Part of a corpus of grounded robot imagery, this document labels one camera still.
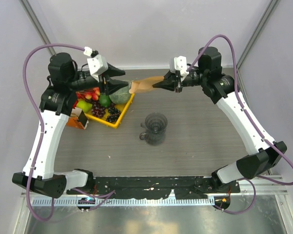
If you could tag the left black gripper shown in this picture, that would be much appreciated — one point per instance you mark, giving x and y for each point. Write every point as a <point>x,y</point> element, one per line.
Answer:
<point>111,85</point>

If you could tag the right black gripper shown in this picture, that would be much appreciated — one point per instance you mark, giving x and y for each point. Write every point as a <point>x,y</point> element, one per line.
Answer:
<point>171,81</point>

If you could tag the brown paper coffee filter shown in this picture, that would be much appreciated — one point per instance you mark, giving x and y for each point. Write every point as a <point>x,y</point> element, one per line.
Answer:
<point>144,85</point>

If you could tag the clear glass coffee server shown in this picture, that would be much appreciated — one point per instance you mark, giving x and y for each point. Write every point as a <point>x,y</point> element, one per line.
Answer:
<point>152,138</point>

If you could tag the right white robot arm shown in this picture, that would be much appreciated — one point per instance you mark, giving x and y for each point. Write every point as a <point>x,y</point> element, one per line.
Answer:
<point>263,151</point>

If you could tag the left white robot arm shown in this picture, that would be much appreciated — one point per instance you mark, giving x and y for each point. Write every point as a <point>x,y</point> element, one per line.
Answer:
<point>54,111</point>

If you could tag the orange coffee filter box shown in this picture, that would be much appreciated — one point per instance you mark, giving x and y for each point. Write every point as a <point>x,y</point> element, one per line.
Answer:
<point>78,119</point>

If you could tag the green netted melon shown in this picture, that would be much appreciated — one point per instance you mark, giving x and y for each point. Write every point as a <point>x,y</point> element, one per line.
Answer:
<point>121,96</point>

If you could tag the red cherry bunch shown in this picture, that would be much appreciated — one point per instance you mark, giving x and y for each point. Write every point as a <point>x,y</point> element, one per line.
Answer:
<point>92,94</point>

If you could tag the yellow plastic fruit tray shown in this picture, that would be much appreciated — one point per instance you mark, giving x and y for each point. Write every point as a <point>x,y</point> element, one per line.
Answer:
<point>122,107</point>

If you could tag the dark red grape bunch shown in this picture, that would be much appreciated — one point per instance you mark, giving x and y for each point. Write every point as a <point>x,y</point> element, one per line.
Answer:
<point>98,110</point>

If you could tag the black grape bunch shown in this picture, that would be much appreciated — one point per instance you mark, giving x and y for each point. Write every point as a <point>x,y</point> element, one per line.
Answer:
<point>114,113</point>

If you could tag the green pear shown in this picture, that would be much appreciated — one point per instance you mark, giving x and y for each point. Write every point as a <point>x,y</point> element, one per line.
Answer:
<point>85,106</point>

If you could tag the red apple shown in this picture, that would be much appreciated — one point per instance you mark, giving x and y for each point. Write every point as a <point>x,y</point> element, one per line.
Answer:
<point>75,104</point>

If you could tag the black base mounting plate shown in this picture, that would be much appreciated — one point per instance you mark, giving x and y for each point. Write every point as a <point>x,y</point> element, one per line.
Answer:
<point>157,187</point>

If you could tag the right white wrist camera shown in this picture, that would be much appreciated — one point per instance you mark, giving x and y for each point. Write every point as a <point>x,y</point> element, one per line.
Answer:
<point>179,64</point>

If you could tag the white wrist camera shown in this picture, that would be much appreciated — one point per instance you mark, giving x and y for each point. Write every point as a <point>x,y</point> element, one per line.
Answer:
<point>96,62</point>
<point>179,64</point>

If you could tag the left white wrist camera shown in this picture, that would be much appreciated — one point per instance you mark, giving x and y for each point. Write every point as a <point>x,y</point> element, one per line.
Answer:
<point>96,62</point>

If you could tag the white slotted cable duct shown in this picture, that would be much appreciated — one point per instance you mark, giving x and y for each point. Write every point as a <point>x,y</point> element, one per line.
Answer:
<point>170,201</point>

